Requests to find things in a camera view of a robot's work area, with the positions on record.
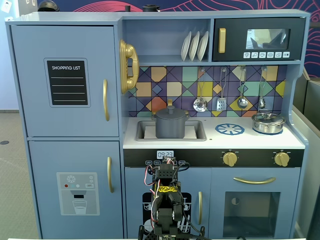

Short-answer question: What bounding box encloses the shiny steel pot lid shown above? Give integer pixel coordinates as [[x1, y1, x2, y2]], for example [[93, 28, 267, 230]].
[[252, 111, 286, 124]]

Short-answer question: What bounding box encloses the blue burner print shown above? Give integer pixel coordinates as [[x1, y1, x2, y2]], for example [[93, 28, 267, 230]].
[[214, 122, 246, 137]]

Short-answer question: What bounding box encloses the gray pot lid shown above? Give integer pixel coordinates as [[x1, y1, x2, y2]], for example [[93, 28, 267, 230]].
[[155, 105, 187, 120]]

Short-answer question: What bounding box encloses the gray pot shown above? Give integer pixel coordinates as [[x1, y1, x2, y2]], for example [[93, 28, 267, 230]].
[[151, 109, 190, 139]]

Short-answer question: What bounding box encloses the blue dishwasher door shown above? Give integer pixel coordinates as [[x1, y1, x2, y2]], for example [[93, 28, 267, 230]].
[[124, 167, 211, 238]]

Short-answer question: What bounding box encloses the gold fridge door handle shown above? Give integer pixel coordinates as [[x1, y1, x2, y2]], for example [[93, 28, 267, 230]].
[[103, 78, 110, 122]]

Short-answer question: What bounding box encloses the blue oven door with window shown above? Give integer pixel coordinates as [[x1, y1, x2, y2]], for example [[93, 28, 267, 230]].
[[209, 167, 301, 238]]

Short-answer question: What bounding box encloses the black dome object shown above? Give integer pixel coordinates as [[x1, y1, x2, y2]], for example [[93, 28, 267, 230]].
[[37, 0, 60, 12]]

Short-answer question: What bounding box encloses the white plate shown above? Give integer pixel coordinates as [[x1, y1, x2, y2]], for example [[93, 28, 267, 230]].
[[196, 30, 210, 61], [180, 30, 192, 62], [188, 30, 201, 62]]

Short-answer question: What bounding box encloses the gold dishwasher handle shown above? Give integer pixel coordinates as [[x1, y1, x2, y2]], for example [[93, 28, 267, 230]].
[[198, 191, 203, 226]]

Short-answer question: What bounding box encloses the gold stove knob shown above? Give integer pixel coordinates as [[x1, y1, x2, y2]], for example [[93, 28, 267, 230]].
[[222, 151, 238, 167], [273, 151, 291, 167]]

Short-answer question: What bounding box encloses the large blue fridge door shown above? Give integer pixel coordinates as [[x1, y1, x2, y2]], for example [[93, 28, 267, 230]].
[[10, 24, 120, 138]]

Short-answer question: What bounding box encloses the black round device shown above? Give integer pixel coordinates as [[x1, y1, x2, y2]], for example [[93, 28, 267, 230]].
[[142, 4, 161, 13]]

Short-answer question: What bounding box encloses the gray sink basin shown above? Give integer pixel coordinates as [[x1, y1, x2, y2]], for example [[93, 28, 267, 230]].
[[135, 120, 208, 142]]

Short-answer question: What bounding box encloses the gold freezer door handle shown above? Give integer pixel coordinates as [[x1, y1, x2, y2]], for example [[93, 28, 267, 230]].
[[107, 156, 115, 194]]

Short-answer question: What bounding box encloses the red white servo cable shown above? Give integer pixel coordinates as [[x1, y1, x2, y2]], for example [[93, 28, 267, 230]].
[[145, 164, 162, 226]]

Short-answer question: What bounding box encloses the blue freezer door with dispenser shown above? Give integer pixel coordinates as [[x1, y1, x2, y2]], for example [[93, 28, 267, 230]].
[[27, 140, 125, 240]]

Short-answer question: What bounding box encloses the blue toy kitchen unit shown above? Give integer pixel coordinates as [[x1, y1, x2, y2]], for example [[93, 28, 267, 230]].
[[5, 9, 311, 240]]

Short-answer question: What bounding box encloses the steel skimmer spoon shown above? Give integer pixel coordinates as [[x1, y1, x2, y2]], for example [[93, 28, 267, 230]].
[[192, 67, 208, 113]]

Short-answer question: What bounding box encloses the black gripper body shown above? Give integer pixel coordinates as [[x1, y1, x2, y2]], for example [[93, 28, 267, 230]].
[[154, 156, 181, 187]]

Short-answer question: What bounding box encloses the gold toy telephone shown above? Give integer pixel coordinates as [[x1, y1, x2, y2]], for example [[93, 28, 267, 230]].
[[118, 39, 140, 95]]

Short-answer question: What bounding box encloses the gray side cabinet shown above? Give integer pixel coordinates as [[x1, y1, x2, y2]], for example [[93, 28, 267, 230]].
[[291, 69, 320, 240]]

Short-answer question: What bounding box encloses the steel ladle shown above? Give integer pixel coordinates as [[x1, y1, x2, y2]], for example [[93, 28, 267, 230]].
[[236, 66, 249, 110]]

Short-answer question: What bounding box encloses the gold oven handle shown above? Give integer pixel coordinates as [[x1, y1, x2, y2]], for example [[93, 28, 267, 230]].
[[233, 176, 277, 185]]

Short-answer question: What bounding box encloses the black microwave door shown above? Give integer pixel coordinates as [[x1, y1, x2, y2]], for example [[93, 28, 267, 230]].
[[212, 17, 306, 62]]

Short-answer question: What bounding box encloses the small steel spoon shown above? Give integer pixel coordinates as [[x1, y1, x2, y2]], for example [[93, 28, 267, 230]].
[[258, 65, 268, 109]]

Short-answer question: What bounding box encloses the steel slotted spatula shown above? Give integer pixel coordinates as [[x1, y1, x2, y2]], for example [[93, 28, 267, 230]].
[[216, 66, 228, 112]]

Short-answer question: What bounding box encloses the black shopping list board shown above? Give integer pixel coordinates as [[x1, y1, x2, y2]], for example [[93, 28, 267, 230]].
[[43, 57, 91, 108]]

